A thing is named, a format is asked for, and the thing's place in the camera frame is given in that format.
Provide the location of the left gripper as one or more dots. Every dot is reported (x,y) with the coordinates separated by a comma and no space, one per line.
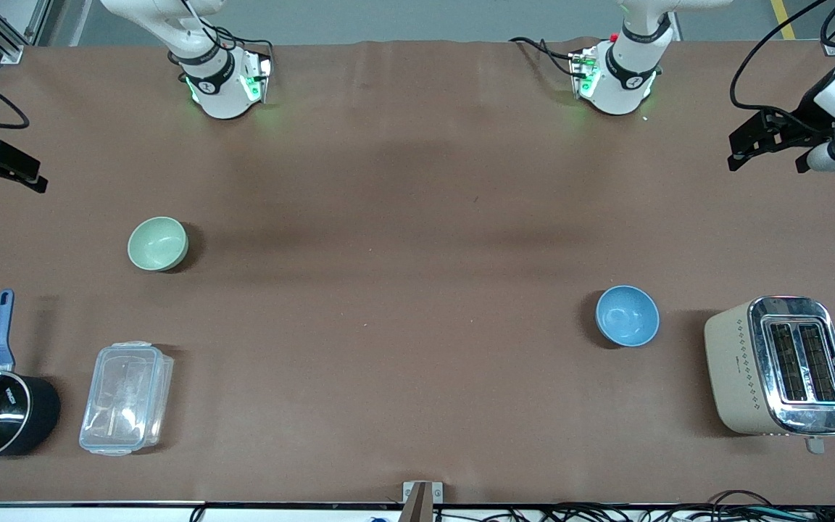
(806,123)

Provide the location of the green bowl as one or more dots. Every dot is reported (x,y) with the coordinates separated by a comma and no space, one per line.
(158,244)

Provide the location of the blue bowl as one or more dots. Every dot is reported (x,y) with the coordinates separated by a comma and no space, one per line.
(628,317)

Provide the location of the right arm base connector plate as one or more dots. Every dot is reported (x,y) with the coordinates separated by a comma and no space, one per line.
(256,76)

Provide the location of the left arm base connector plate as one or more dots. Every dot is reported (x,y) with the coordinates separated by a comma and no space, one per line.
(583,72)

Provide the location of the beige chrome toaster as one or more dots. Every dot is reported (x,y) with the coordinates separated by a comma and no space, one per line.
(751,377)

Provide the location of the clear plastic food container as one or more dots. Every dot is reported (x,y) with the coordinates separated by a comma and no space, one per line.
(126,399)

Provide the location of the brown table mat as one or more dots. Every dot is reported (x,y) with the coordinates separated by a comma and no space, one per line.
(417,181)

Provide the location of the aluminium frame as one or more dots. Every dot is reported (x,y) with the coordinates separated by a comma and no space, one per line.
(10,52)

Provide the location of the metal table edge bracket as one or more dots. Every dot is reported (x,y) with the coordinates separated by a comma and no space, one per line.
(410,491)

